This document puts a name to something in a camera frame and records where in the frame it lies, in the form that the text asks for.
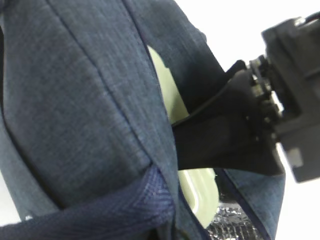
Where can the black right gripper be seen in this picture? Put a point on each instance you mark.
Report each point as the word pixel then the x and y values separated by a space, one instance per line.
pixel 277 94

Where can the dark navy fabric lunch bag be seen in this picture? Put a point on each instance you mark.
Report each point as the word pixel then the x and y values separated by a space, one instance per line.
pixel 86 143

